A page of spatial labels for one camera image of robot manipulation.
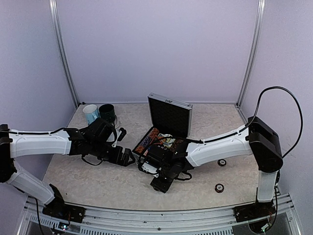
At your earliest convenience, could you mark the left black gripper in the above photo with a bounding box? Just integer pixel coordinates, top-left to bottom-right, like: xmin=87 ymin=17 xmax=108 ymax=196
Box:
xmin=89 ymin=140 xmax=135 ymax=166

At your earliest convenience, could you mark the blue playing card deck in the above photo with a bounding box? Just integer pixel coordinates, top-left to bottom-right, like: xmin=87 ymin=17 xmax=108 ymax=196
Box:
xmin=158 ymin=133 xmax=176 ymax=148

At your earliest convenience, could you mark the aluminium poker case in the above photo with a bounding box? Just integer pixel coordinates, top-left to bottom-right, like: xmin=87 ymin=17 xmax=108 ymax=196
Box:
xmin=132 ymin=92 xmax=193 ymax=157

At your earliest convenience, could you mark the black poker chip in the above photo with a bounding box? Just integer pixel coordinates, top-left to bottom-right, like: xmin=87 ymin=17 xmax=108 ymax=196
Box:
xmin=215 ymin=184 xmax=224 ymax=193
xmin=218 ymin=159 xmax=227 ymax=166

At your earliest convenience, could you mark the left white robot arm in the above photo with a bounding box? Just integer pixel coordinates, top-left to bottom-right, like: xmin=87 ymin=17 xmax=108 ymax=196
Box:
xmin=0 ymin=118 xmax=135 ymax=218

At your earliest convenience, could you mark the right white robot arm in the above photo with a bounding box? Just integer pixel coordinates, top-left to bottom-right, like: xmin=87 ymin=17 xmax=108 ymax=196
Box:
xmin=141 ymin=117 xmax=283 ymax=217

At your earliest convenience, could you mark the left chip row in case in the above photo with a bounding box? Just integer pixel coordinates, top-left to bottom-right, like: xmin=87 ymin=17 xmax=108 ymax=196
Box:
xmin=133 ymin=127 xmax=159 ymax=155

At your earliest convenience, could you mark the grey round coaster tray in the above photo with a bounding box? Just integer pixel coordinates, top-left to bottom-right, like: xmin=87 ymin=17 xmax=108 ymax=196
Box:
xmin=113 ymin=115 xmax=119 ymax=129

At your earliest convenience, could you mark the dark green mug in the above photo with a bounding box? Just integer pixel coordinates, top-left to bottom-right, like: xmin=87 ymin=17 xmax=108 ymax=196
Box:
xmin=98 ymin=104 xmax=115 ymax=123

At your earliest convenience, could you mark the light blue mug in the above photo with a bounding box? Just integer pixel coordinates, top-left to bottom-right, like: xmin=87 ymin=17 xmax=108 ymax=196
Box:
xmin=83 ymin=104 xmax=99 ymax=125

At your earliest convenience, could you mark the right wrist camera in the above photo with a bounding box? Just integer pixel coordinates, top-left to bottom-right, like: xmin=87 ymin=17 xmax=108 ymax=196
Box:
xmin=141 ymin=162 xmax=158 ymax=175

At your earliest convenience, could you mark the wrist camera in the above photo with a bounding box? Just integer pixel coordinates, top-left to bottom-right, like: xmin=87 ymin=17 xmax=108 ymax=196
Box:
xmin=112 ymin=127 xmax=127 ymax=147
xmin=141 ymin=162 xmax=158 ymax=175

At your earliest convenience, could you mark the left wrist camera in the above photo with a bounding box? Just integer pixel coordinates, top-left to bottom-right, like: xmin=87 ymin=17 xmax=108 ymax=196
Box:
xmin=112 ymin=127 xmax=127 ymax=147

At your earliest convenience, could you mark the front aluminium rail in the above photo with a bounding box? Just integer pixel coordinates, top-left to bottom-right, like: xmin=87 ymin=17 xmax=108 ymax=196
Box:
xmin=16 ymin=194 xmax=302 ymax=235

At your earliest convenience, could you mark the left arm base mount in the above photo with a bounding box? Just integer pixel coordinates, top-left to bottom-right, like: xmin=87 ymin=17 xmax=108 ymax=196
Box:
xmin=43 ymin=204 xmax=86 ymax=223

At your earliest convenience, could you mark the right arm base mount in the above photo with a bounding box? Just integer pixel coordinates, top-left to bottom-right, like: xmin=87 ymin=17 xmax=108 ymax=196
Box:
xmin=233 ymin=202 xmax=276 ymax=223

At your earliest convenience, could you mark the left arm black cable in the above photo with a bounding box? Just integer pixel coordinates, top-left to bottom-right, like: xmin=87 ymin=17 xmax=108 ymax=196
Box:
xmin=7 ymin=127 xmax=118 ymax=166

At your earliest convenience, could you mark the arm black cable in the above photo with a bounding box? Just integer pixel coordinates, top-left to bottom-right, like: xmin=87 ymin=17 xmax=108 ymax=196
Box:
xmin=185 ymin=85 xmax=304 ymax=159
xmin=7 ymin=127 xmax=118 ymax=166

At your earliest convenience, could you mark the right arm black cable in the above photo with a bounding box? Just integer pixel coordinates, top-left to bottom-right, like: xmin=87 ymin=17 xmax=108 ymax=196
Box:
xmin=185 ymin=85 xmax=304 ymax=159

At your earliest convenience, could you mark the left aluminium frame post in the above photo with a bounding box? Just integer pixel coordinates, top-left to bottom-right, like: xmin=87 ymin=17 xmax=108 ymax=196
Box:
xmin=49 ymin=0 xmax=80 ymax=108

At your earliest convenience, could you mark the aluminium frame post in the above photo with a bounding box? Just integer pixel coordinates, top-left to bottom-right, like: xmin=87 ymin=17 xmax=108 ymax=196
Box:
xmin=49 ymin=0 xmax=80 ymax=108
xmin=236 ymin=0 xmax=266 ymax=109

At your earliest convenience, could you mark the right aluminium frame post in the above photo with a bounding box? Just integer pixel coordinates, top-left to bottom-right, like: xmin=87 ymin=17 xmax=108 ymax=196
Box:
xmin=236 ymin=0 xmax=266 ymax=109

